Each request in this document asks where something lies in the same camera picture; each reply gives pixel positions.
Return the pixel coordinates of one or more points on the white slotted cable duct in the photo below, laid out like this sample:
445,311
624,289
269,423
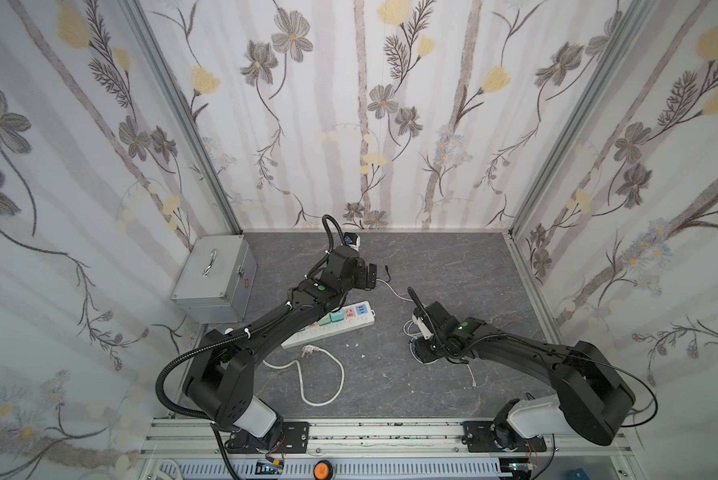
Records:
342,468

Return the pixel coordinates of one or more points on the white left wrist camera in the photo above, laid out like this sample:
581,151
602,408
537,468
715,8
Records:
352,240

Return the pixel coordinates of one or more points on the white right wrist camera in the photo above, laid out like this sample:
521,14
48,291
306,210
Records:
421,325

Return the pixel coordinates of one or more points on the white colourful power strip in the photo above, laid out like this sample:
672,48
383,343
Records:
357,316

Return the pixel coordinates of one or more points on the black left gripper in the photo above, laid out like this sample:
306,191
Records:
368,274

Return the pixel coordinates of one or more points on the teal charger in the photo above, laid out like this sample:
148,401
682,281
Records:
337,316

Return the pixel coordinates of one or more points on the grey metal first-aid box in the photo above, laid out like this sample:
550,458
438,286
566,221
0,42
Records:
216,282

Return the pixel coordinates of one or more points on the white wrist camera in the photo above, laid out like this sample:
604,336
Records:
352,240
421,325

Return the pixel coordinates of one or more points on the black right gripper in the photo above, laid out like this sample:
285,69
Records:
426,346

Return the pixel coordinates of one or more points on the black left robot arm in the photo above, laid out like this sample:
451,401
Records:
215,381

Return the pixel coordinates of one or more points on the orange emergency button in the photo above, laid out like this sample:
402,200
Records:
323,470

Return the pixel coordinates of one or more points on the green charger with black cable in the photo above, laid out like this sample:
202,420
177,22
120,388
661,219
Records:
326,320

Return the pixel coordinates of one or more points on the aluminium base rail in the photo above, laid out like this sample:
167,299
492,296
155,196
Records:
366,438

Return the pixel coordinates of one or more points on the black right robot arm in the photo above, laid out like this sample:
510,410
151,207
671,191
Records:
590,397

